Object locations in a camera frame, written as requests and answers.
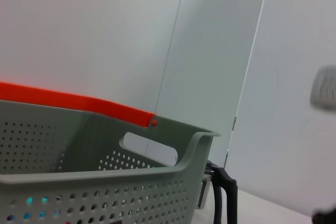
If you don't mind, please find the grey perforated storage bin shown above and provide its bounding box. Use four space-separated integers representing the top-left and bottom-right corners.
0 99 221 224

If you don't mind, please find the orange bin handle clip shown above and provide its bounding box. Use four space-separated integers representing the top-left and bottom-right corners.
0 81 159 128

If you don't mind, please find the glass teapot black handle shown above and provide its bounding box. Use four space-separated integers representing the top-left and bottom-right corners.
196 159 238 224

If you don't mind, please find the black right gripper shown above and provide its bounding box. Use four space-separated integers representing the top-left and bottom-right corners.
312 207 336 224

